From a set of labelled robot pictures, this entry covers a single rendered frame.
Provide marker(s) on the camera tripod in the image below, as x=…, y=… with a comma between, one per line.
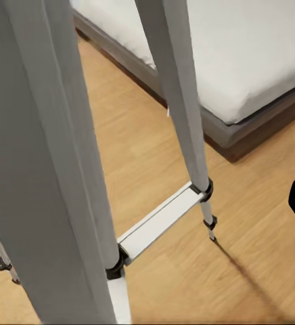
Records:
x=57, y=234

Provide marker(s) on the bed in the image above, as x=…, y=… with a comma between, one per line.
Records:
x=244, y=56

